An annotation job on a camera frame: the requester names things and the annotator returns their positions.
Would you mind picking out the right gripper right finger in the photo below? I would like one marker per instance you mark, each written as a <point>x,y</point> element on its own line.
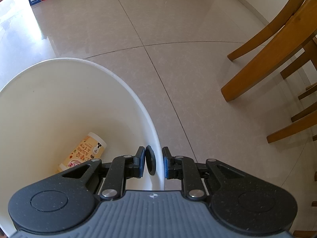
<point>187,171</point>

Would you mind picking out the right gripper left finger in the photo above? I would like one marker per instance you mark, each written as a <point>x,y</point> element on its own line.
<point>118,171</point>

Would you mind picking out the orange milk tea cup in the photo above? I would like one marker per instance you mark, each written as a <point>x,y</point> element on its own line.
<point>91,147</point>

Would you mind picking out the white plastic trash bin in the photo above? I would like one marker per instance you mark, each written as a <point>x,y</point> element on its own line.
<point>47,109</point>

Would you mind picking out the wooden chair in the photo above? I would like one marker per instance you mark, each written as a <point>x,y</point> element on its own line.
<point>288,43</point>

